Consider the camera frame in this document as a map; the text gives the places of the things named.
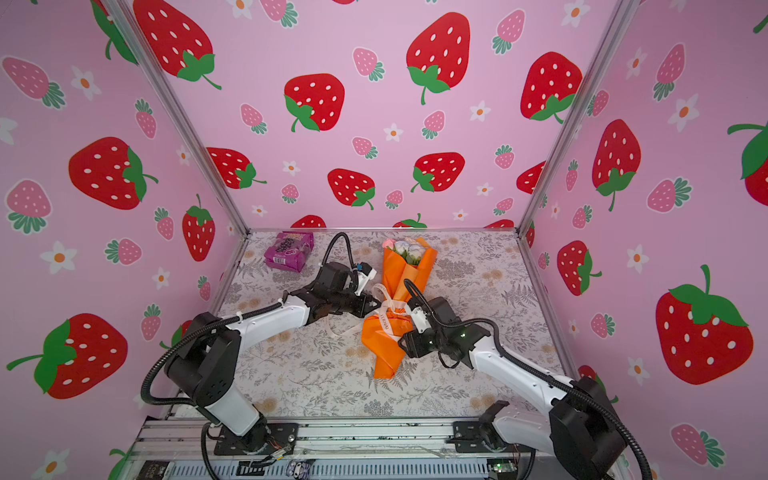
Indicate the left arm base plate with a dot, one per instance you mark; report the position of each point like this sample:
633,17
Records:
264,439

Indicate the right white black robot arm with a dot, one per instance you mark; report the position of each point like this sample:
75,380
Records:
585,433

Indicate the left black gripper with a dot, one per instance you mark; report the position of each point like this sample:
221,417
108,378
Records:
364,307

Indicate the white printed ribbon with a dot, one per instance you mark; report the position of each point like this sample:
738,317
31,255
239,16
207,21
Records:
389,311

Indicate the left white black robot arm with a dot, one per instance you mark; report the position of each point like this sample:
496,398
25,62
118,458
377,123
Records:
199,371

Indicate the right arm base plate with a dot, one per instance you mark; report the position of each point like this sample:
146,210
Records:
473,436

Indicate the purple snack packet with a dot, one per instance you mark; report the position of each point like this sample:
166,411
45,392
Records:
290,251

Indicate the white fake rose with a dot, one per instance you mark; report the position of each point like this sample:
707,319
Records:
402,247

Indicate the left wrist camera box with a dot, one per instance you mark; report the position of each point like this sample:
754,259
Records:
364,273

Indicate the aluminium frame rail base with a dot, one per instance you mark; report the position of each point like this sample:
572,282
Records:
338,448

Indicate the orange wrapping paper sheet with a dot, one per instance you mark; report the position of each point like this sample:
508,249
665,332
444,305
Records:
396,271

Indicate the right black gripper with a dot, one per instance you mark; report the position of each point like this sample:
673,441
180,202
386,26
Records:
411,344

